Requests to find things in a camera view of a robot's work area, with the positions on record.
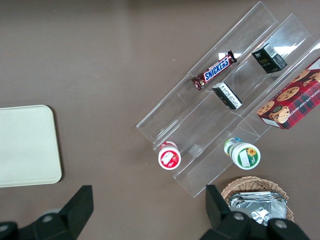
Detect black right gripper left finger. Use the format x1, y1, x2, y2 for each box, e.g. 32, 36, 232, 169
0, 185, 95, 240

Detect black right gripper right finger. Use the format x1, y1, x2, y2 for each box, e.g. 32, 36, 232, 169
199, 184, 311, 240

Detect light wicker basket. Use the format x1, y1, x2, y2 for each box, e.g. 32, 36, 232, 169
220, 176, 296, 224

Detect cream white plastic tray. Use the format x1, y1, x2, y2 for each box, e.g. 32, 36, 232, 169
0, 104, 63, 189

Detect silver foil wrapped packet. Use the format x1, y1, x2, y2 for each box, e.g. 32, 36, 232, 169
228, 191, 288, 227

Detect green sunflower yogurt cup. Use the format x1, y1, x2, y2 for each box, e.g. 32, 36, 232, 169
223, 136, 262, 171

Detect red strawberry yogurt cup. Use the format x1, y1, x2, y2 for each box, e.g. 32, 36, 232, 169
157, 140, 182, 171

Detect clear acrylic tiered display stand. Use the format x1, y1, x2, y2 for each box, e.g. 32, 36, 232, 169
135, 0, 320, 199

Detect black box with white label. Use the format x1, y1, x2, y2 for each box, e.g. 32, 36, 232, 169
211, 81, 244, 111

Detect red tartan cookie box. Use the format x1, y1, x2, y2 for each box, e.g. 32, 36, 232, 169
256, 55, 320, 131

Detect Snickers chocolate bar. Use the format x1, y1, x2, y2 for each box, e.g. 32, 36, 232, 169
191, 50, 238, 92

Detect black box with barcode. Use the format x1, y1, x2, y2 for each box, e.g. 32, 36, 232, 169
251, 42, 289, 75

